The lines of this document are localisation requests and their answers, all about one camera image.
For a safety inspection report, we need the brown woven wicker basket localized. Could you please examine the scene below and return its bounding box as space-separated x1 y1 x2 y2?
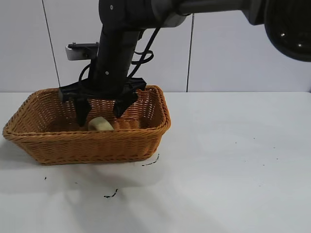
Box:
2 84 172 166

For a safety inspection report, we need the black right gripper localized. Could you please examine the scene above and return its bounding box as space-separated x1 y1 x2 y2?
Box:
59 30 147 127

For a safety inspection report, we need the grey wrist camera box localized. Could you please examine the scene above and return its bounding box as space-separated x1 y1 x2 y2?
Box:
65 43 100 61

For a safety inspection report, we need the pale yellow egg yolk pastry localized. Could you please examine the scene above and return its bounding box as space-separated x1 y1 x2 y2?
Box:
87 116 115 132

